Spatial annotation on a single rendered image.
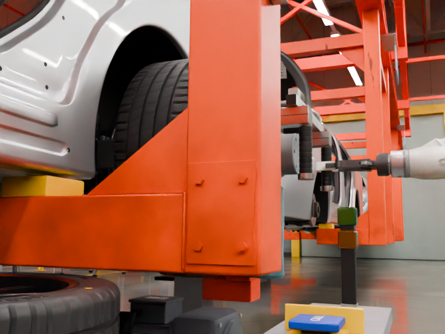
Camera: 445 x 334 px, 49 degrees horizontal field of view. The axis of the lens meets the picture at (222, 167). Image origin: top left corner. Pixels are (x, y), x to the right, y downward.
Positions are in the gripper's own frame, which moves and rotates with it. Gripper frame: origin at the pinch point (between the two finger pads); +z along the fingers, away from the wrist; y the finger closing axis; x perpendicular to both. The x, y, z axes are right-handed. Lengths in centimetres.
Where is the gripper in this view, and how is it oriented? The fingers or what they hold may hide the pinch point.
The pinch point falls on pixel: (326, 166)
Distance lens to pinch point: 168.5
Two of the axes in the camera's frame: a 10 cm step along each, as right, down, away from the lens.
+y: 3.6, 1.3, 9.2
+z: -9.3, 0.4, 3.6
